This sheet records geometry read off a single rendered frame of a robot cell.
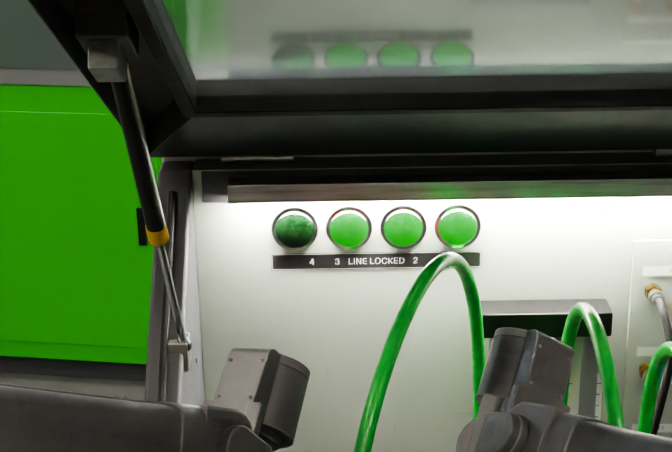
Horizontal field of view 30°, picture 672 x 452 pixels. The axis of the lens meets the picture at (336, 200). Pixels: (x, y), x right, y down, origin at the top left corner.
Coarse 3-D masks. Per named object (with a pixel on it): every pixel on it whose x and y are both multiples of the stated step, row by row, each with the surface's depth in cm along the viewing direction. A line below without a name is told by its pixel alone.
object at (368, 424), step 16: (448, 256) 117; (432, 272) 113; (464, 272) 124; (416, 288) 110; (464, 288) 127; (416, 304) 109; (480, 304) 130; (400, 320) 107; (480, 320) 131; (400, 336) 106; (480, 336) 132; (384, 352) 105; (480, 352) 133; (384, 368) 104; (480, 368) 134; (384, 384) 104; (368, 400) 103; (368, 416) 102; (368, 432) 102; (368, 448) 102
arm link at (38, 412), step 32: (0, 384) 70; (0, 416) 68; (32, 416) 70; (64, 416) 73; (96, 416) 75; (128, 416) 78; (160, 416) 80; (192, 416) 83; (224, 416) 86; (0, 448) 68; (32, 448) 70; (64, 448) 72; (96, 448) 75; (128, 448) 78; (160, 448) 80; (192, 448) 82
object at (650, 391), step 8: (664, 344) 118; (656, 352) 121; (664, 352) 118; (656, 360) 122; (664, 360) 121; (656, 368) 123; (648, 376) 124; (656, 376) 124; (648, 384) 125; (656, 384) 125; (648, 392) 126; (656, 392) 126; (648, 400) 126; (640, 408) 128; (648, 408) 127; (640, 416) 128; (648, 416) 127; (640, 424) 128; (648, 424) 128; (648, 432) 128
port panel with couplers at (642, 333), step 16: (640, 240) 139; (656, 240) 139; (640, 256) 140; (656, 256) 140; (640, 272) 140; (656, 272) 140; (640, 288) 141; (656, 288) 140; (640, 304) 142; (640, 320) 142; (656, 320) 142; (640, 336) 143; (656, 336) 143; (640, 352) 144; (640, 368) 144; (624, 384) 145; (640, 384) 145; (624, 400) 146; (640, 400) 146; (656, 400) 146; (624, 416) 146
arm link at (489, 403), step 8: (488, 400) 96; (496, 400) 96; (504, 400) 95; (480, 408) 96; (488, 408) 96; (496, 408) 96; (504, 408) 95; (480, 416) 96; (472, 424) 96; (480, 424) 95; (464, 432) 96; (472, 432) 95; (464, 440) 95; (472, 440) 95; (456, 448) 95; (464, 448) 95; (472, 448) 95
